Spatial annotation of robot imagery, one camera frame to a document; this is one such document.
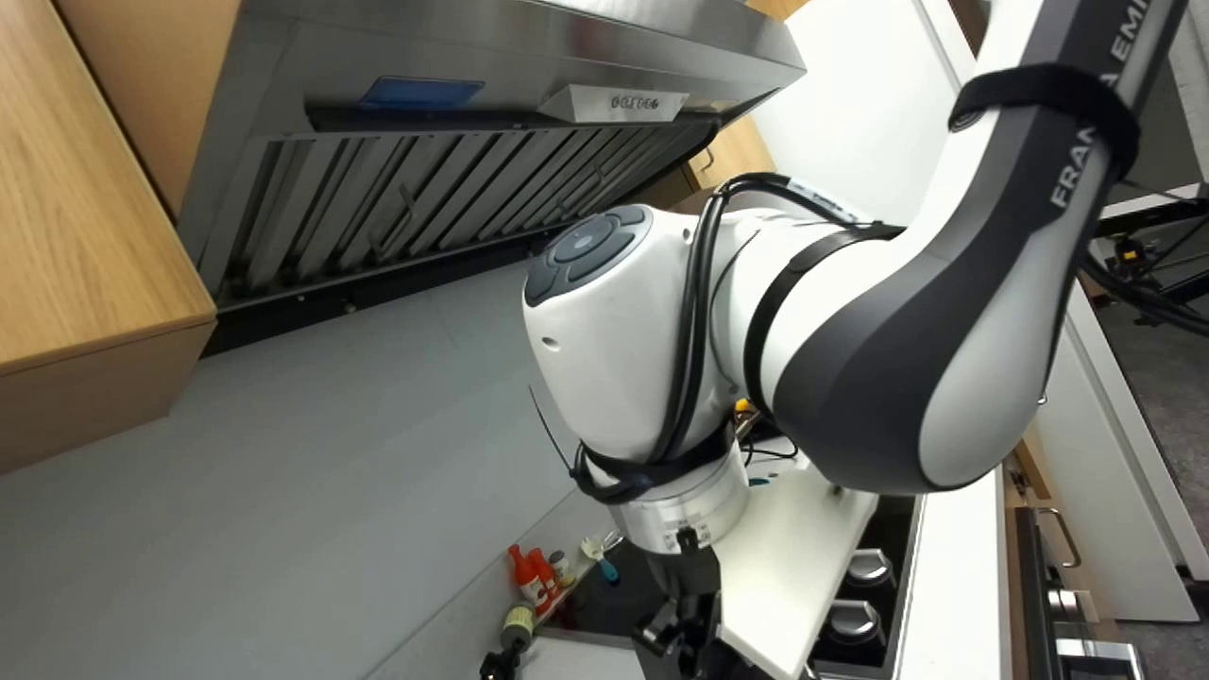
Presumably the black induction cooktop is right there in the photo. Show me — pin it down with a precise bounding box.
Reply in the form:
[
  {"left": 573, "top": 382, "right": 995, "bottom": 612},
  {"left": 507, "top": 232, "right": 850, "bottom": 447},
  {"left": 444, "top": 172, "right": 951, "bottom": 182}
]
[{"left": 809, "top": 500, "right": 913, "bottom": 680}]

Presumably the black built-in oven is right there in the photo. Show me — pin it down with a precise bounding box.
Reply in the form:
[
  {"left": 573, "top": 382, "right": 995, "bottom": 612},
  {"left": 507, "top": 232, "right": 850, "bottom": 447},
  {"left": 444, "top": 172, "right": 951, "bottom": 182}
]
[{"left": 1007, "top": 444, "right": 1149, "bottom": 680}]

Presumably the wooden upper cabinet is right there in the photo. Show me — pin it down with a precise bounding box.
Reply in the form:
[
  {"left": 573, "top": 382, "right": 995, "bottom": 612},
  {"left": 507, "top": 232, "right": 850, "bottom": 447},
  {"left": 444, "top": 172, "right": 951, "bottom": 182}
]
[{"left": 0, "top": 0, "right": 216, "bottom": 474}]

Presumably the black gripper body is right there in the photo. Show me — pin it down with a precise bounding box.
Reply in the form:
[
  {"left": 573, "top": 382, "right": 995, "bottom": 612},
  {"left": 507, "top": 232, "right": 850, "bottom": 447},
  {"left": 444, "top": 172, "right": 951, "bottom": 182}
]
[{"left": 639, "top": 546, "right": 728, "bottom": 680}]

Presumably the red plastic bottle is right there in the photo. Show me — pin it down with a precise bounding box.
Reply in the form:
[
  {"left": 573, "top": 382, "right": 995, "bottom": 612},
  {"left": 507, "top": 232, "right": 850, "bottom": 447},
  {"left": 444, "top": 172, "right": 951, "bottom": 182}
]
[{"left": 507, "top": 546, "right": 573, "bottom": 620}]

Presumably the stainless range hood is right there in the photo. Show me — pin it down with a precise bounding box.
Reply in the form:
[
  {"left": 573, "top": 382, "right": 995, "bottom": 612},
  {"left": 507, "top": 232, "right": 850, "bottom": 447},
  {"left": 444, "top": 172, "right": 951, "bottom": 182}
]
[{"left": 178, "top": 0, "right": 804, "bottom": 311}]

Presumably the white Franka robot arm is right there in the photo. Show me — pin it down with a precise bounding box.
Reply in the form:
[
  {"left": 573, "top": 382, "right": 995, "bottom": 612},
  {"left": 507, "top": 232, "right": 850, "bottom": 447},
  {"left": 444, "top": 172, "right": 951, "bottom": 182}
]
[{"left": 521, "top": 0, "right": 1192, "bottom": 680}]

